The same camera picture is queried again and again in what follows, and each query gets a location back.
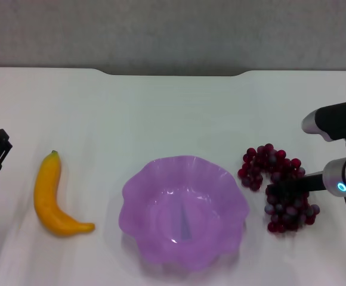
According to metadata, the purple translucent scalloped bowl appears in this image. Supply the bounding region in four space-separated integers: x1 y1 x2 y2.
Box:
118 154 251 272

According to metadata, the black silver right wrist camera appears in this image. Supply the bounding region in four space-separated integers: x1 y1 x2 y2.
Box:
301 100 346 150

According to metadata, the red purple grape bunch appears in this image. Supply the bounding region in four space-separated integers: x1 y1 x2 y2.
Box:
237 143 321 234

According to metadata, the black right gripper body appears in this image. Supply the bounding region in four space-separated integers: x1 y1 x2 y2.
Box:
302 173 325 193

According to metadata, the yellow plastic banana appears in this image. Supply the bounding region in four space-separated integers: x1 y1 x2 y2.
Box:
33 150 96 238

